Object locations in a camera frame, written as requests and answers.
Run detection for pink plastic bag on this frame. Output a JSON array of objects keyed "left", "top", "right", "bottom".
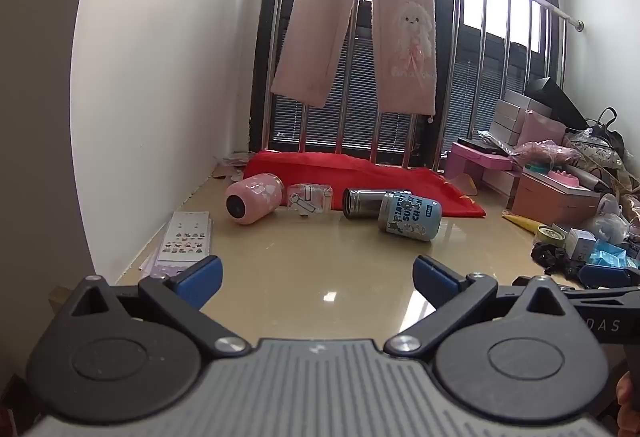
[{"left": 514, "top": 140, "right": 583, "bottom": 167}]

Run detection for white patterned bag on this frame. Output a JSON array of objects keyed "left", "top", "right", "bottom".
[{"left": 566, "top": 130, "right": 624, "bottom": 169}]

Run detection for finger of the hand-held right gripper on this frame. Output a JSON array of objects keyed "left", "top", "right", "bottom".
[{"left": 579, "top": 264, "right": 640, "bottom": 288}]

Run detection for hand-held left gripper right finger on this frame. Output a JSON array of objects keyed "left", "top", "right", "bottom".
[{"left": 383, "top": 255, "right": 572, "bottom": 359}]

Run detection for pink pants with doll print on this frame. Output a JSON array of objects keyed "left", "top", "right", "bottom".
[{"left": 270, "top": 0, "right": 438, "bottom": 114}]

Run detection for person's right hand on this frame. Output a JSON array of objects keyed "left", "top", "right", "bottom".
[{"left": 616, "top": 373, "right": 640, "bottom": 437}]

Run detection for sticker sheet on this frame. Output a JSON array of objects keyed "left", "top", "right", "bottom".
[{"left": 154, "top": 210, "right": 211, "bottom": 269}]

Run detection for metal window railing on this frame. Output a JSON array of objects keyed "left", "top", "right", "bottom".
[{"left": 249, "top": 0, "right": 586, "bottom": 174}]

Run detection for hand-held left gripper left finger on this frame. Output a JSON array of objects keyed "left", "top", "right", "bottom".
[{"left": 70, "top": 255, "right": 252, "bottom": 361}]

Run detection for yellow paper roll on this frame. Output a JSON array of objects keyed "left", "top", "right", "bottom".
[{"left": 501, "top": 210, "right": 545, "bottom": 235}]

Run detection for pink toy brick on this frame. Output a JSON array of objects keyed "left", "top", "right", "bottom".
[{"left": 546, "top": 170, "right": 577, "bottom": 189}]

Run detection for white plastic bag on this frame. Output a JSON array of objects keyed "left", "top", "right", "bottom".
[{"left": 594, "top": 194, "right": 633, "bottom": 244}]

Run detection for pink cup with white hearts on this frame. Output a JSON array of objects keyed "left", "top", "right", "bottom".
[{"left": 224, "top": 173, "right": 286, "bottom": 226}]

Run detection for light blue plastic tray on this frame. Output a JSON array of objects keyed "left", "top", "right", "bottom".
[{"left": 589, "top": 241, "right": 630, "bottom": 269}]

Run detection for tape roll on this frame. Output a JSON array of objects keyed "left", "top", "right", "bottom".
[{"left": 537, "top": 224, "right": 569, "bottom": 248}]

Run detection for stainless steel cup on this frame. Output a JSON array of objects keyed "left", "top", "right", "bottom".
[{"left": 342, "top": 188, "right": 412, "bottom": 220}]

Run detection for small white box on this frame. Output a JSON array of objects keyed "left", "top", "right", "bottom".
[{"left": 565, "top": 227, "right": 597, "bottom": 264}]

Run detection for blue printed cup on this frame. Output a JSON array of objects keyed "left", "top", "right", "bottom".
[{"left": 378, "top": 191, "right": 443, "bottom": 242}]

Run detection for large pink box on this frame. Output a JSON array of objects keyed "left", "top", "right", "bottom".
[{"left": 510, "top": 168, "right": 602, "bottom": 229}]

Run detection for stack of white boxes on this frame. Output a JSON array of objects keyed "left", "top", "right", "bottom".
[{"left": 489, "top": 89, "right": 552, "bottom": 147}]

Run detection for pink plastic stool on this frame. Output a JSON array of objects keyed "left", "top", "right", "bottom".
[{"left": 449, "top": 142, "right": 517, "bottom": 190}]

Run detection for pink paper bag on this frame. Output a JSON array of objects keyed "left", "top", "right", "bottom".
[{"left": 516, "top": 110, "right": 569, "bottom": 149}]

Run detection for black hair scrunchie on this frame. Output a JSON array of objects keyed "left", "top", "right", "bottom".
[{"left": 530, "top": 241, "right": 568, "bottom": 276}]

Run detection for clear plastic cup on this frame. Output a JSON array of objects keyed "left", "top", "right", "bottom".
[{"left": 286, "top": 183, "right": 334, "bottom": 217}]

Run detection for black handbag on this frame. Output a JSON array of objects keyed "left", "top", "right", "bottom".
[{"left": 584, "top": 106, "right": 627, "bottom": 155}]

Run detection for dark book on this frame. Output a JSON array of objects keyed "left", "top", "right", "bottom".
[{"left": 456, "top": 136, "right": 502, "bottom": 154}]

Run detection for cardboard scraps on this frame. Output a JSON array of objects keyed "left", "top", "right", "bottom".
[{"left": 211, "top": 151, "right": 252, "bottom": 182}]

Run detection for red cloth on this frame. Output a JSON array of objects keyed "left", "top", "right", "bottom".
[{"left": 243, "top": 149, "right": 487, "bottom": 219}]

